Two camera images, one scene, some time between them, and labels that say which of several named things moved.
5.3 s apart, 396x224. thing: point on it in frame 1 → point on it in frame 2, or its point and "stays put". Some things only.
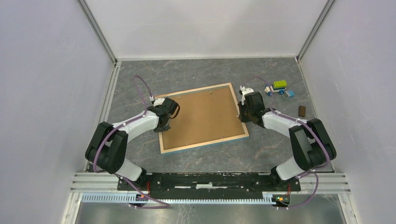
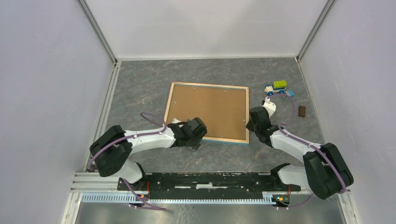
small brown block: (301, 111) stays put
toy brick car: (278, 86) stays put
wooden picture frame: (209, 143) → (210, 140)
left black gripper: (163, 126) → (194, 143)
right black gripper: (245, 115) → (251, 126)
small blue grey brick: (289, 93) stays put
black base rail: (180, 185) stays put
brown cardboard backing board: (203, 116) stays put
